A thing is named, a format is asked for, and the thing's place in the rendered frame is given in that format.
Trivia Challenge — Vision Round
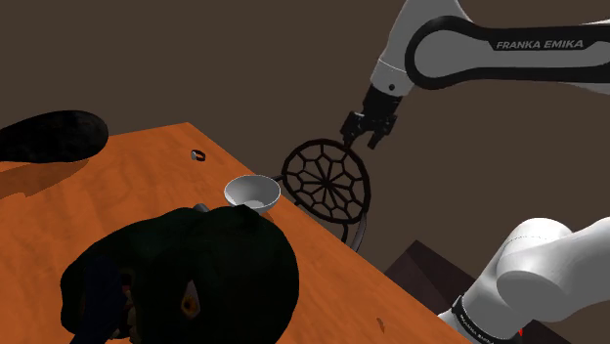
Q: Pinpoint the black web-back chair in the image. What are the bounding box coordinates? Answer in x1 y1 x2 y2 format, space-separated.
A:
270 138 372 254

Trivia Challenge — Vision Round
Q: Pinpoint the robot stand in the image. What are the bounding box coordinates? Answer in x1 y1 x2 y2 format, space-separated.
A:
384 239 576 344

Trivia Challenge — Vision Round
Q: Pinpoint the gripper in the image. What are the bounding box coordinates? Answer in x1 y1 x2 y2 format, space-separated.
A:
339 84 403 151

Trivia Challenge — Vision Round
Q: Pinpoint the black oval cushion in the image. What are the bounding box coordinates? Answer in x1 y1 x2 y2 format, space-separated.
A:
0 109 110 164

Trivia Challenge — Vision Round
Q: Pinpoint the orange wooden table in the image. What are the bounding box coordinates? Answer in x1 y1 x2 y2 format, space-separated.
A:
0 121 473 344

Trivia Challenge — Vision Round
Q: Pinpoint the large black rounded bag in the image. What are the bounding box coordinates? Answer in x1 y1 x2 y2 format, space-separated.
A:
59 204 301 344

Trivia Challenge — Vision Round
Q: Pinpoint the white bowl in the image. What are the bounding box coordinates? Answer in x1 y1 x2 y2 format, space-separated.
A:
223 174 283 215

